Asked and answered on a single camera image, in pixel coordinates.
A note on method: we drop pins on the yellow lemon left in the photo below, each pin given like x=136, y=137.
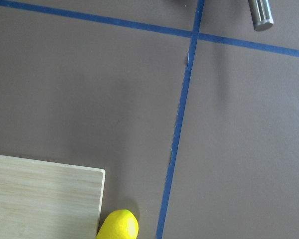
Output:
x=119, y=224

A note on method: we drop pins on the wooden cutting board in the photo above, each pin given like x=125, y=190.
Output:
x=47, y=200

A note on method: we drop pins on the metal scoop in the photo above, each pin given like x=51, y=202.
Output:
x=261, y=14

